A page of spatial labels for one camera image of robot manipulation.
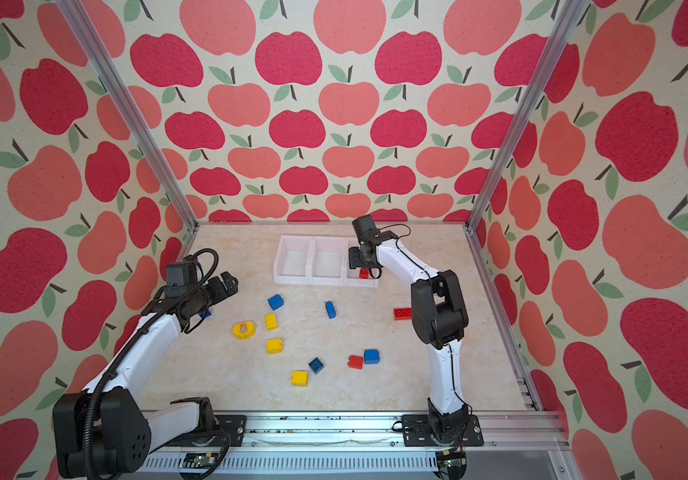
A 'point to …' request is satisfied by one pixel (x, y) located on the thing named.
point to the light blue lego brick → (372, 356)
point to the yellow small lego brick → (271, 321)
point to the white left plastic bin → (293, 258)
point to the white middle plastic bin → (327, 261)
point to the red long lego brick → (403, 314)
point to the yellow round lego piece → (244, 331)
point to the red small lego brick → (355, 362)
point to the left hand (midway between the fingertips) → (229, 286)
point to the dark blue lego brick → (316, 365)
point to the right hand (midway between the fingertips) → (366, 259)
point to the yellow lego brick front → (300, 379)
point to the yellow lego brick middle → (274, 346)
